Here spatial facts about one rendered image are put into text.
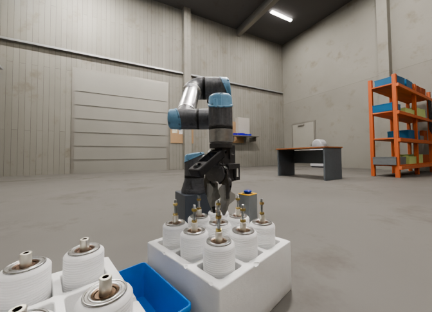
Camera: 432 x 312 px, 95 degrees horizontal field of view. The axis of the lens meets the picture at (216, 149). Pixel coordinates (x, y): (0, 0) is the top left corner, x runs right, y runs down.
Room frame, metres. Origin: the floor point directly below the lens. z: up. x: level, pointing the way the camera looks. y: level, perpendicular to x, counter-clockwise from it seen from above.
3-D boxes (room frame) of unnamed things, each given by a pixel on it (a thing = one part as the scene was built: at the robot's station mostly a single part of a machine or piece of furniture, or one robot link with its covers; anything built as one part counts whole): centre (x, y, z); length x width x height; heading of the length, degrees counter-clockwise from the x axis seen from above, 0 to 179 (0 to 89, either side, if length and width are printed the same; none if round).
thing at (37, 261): (0.48, 0.46, 0.25); 0.08 x 0.08 x 0.01
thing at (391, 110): (5.22, -4.99, 1.20); 2.70 x 0.70 x 2.40; 118
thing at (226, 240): (0.60, -0.01, 0.25); 0.08 x 0.08 x 0.01
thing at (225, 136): (0.62, -0.01, 0.57); 0.08 x 0.08 x 0.05
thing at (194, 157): (1.17, 0.12, 0.47); 0.13 x 0.12 x 0.14; 91
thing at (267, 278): (0.77, -0.01, 0.09); 0.39 x 0.39 x 0.18; 45
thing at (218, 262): (0.60, -0.01, 0.16); 0.10 x 0.10 x 0.18
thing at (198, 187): (1.17, 0.13, 0.35); 0.15 x 0.15 x 0.10
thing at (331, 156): (4.67, -2.14, 0.34); 1.28 x 0.66 x 0.69; 30
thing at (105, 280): (0.38, 0.21, 0.26); 0.02 x 0.02 x 0.03
